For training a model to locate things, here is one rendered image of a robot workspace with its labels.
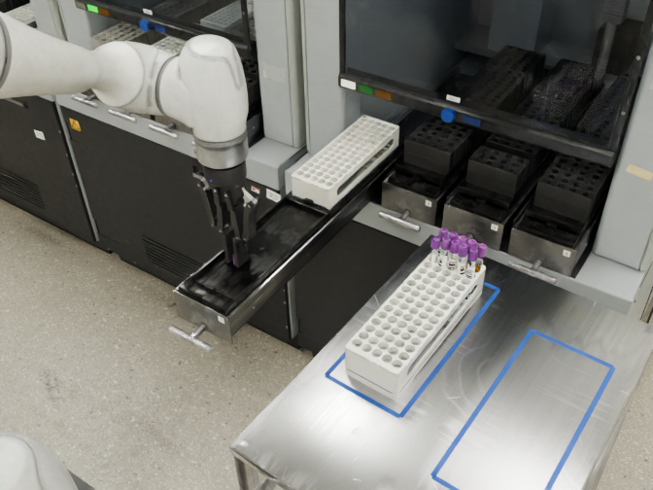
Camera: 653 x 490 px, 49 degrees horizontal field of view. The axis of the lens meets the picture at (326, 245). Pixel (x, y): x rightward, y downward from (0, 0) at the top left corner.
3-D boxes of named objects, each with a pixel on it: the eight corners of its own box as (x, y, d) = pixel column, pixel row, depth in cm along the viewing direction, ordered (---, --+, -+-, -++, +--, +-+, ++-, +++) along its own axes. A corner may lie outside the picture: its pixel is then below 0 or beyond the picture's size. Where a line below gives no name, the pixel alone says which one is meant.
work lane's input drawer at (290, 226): (363, 152, 181) (364, 121, 175) (412, 168, 175) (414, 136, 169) (161, 331, 135) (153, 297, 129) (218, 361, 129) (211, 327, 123)
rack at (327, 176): (363, 137, 173) (363, 114, 169) (399, 149, 169) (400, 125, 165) (291, 198, 155) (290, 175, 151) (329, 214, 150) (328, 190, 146)
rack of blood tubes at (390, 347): (434, 270, 134) (436, 245, 130) (483, 292, 129) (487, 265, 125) (343, 372, 116) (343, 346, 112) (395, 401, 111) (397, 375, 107)
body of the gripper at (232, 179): (256, 155, 124) (260, 197, 130) (219, 140, 128) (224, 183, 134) (228, 175, 120) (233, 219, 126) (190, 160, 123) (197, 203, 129)
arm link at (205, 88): (262, 120, 122) (198, 104, 126) (255, 32, 112) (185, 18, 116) (228, 151, 115) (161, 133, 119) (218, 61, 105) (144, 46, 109)
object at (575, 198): (590, 219, 145) (597, 194, 141) (586, 224, 143) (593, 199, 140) (535, 199, 150) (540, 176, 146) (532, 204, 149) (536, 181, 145)
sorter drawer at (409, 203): (501, 85, 206) (506, 55, 200) (548, 97, 200) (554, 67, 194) (370, 217, 160) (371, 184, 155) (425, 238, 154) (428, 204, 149)
